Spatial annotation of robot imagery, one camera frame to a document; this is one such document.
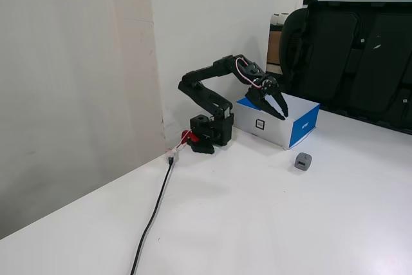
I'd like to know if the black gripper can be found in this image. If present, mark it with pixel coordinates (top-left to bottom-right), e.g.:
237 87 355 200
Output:
246 73 289 122

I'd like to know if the gray block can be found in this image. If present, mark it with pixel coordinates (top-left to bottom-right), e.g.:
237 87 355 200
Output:
293 152 313 172

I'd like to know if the blue and white box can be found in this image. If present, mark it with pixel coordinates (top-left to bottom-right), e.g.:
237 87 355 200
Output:
236 91 321 151

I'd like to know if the brown cardboard box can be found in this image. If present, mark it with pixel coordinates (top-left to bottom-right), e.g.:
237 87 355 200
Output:
267 30 285 67

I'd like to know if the black office chair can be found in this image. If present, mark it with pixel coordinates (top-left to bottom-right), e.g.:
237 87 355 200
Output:
278 1 412 134

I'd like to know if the red clamp knob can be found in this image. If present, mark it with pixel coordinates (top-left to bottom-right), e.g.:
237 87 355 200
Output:
182 129 199 144

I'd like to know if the white servo cable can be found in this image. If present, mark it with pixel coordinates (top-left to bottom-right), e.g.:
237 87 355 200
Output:
234 57 262 90

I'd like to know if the red power wire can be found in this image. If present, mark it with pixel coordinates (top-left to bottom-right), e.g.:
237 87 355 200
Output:
174 135 191 153

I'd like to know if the white taped cable connector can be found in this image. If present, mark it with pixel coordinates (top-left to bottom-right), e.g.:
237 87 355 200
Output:
164 147 180 163

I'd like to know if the black power cable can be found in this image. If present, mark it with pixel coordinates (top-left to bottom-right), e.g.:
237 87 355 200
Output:
130 157 176 275

